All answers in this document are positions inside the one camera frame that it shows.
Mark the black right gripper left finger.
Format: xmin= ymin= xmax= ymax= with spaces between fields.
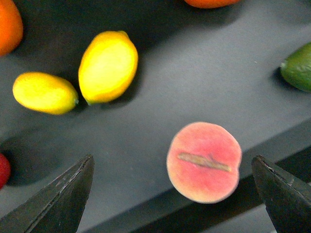
xmin=0 ymin=155 xmax=94 ymax=233

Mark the red pomegranate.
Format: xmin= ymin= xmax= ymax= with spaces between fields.
xmin=0 ymin=153 xmax=11 ymax=189

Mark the large yellow lemon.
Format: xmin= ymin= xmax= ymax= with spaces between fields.
xmin=78 ymin=31 xmax=138 ymax=105

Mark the small yellow lemon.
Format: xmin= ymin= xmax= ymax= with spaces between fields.
xmin=12 ymin=72 xmax=79 ymax=115

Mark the pink flat peach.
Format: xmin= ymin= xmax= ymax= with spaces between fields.
xmin=167 ymin=122 xmax=242 ymax=204

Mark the green fruit bottom edge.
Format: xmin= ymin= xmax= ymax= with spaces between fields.
xmin=280 ymin=42 xmax=311 ymax=93

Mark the large orange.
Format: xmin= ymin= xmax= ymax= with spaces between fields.
xmin=0 ymin=0 xmax=23 ymax=56
xmin=184 ymin=0 xmax=240 ymax=9

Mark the large orange front right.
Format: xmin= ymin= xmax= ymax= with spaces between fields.
xmin=184 ymin=0 xmax=240 ymax=9

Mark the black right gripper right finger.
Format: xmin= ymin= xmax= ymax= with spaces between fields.
xmin=251 ymin=155 xmax=311 ymax=233

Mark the large orange centre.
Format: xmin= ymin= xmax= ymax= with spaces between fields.
xmin=0 ymin=0 xmax=23 ymax=56

